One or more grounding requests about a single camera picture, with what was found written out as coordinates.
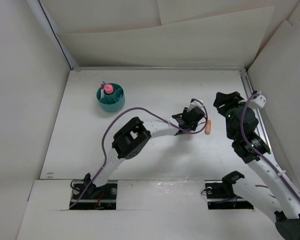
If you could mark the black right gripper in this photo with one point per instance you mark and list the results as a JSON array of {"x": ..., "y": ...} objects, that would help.
[{"x": 232, "y": 99}]

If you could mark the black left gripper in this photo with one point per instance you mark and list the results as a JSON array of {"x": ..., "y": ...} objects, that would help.
[{"x": 185, "y": 111}]

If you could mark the orange highlighter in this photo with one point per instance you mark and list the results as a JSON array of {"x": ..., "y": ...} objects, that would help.
[{"x": 208, "y": 127}]

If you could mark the pink capped clear tube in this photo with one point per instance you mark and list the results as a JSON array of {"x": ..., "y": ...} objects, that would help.
[{"x": 109, "y": 89}]

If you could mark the purple capped white marker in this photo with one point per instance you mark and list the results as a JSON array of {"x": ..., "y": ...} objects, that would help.
[{"x": 101, "y": 93}]

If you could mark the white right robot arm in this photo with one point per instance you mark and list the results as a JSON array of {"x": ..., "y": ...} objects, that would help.
[{"x": 280, "y": 200}]

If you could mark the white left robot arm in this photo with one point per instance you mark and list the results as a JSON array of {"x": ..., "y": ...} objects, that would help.
[{"x": 130, "y": 139}]

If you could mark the teal round desk organizer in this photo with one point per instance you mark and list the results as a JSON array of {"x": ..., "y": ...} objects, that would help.
[{"x": 110, "y": 103}]

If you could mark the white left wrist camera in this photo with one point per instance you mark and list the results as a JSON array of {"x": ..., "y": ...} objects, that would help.
[{"x": 195, "y": 103}]

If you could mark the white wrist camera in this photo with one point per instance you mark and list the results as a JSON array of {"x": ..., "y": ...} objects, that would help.
[
  {"x": 195, "y": 103},
  {"x": 258, "y": 101}
]

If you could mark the aluminium rail right side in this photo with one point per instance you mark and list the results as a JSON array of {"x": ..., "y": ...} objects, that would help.
[{"x": 248, "y": 89}]

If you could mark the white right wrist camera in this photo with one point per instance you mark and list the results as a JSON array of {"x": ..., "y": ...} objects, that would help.
[{"x": 258, "y": 101}]

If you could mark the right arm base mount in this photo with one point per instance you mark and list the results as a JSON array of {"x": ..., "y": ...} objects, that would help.
[{"x": 219, "y": 196}]

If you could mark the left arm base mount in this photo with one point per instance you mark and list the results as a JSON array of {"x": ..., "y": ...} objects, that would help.
[{"x": 104, "y": 198}]

